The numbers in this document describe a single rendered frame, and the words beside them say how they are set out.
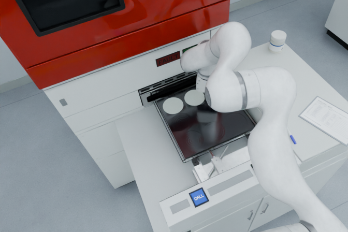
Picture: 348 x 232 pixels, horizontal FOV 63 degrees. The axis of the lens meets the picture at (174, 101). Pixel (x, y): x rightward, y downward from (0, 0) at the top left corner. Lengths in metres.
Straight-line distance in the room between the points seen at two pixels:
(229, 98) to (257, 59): 0.81
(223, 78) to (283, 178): 0.26
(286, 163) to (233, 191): 0.45
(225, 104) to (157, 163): 0.68
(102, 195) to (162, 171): 1.01
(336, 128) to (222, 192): 0.53
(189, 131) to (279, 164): 0.67
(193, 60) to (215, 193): 0.49
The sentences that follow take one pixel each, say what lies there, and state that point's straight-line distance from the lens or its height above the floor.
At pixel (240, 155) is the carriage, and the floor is 0.88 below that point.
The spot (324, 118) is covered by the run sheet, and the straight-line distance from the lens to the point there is 1.32.
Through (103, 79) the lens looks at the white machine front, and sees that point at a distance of 1.25.
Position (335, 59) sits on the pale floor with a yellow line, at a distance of 3.07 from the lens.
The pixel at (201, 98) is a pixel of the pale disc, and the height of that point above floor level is 0.90.
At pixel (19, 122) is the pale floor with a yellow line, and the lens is 2.90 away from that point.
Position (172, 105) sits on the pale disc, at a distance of 1.36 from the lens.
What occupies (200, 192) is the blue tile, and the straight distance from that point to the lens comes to 1.08.
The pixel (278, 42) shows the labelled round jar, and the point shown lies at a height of 1.04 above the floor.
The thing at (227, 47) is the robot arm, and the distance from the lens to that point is 0.76.
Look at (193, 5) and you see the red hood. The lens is 1.12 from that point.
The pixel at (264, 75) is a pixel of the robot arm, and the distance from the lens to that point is 0.73.
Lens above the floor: 1.99
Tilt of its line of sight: 52 degrees down
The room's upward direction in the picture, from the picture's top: 9 degrees counter-clockwise
